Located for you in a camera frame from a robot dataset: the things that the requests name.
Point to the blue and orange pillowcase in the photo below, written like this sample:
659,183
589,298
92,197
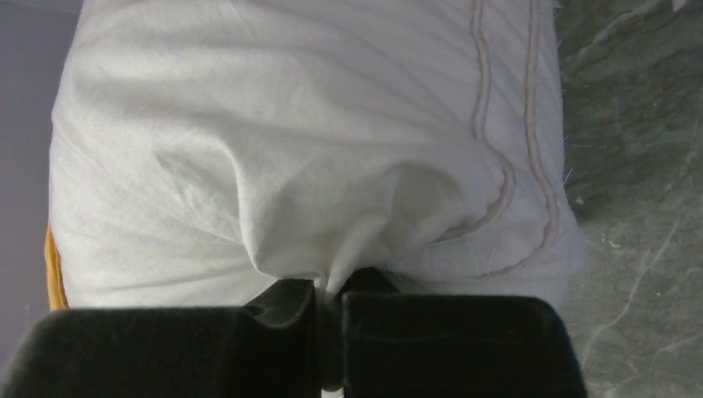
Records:
54,281

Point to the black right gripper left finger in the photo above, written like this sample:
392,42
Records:
261,349

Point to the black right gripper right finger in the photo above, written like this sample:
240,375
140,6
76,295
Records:
416,345

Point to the white pillow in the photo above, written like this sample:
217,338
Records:
203,150

